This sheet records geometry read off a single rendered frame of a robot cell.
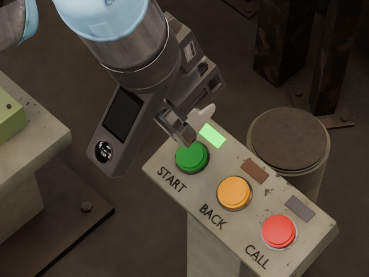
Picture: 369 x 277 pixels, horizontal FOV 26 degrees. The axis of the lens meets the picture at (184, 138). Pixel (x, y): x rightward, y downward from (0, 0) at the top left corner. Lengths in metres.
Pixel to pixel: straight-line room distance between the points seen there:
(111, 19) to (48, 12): 1.38
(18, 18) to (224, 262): 0.50
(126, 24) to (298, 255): 0.41
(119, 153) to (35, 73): 1.10
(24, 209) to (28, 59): 0.46
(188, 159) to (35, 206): 0.68
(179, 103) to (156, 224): 0.85
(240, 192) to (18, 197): 0.68
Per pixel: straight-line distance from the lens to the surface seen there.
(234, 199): 0.99
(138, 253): 1.63
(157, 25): 0.72
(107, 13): 0.65
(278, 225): 0.97
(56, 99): 1.86
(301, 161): 1.13
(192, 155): 1.02
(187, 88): 0.83
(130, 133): 0.82
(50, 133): 1.43
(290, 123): 1.17
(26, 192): 1.59
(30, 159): 1.41
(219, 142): 1.02
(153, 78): 0.76
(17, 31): 1.30
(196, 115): 0.90
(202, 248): 1.11
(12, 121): 1.42
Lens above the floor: 1.46
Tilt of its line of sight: 55 degrees down
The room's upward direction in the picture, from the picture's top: straight up
